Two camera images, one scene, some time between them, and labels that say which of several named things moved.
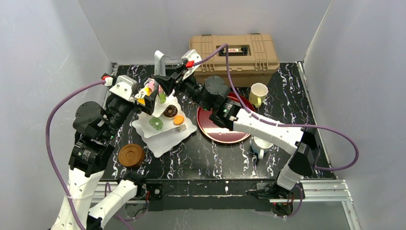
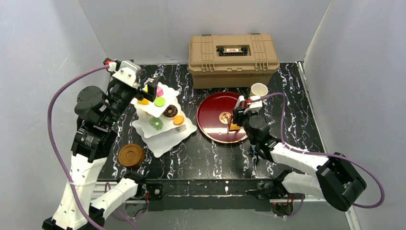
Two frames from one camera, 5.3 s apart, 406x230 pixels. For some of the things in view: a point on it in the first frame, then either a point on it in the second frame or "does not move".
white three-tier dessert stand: [156, 133] does not move
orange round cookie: [178, 120] does not move
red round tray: [215, 132] does not move
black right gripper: [177, 80] → [239, 115]
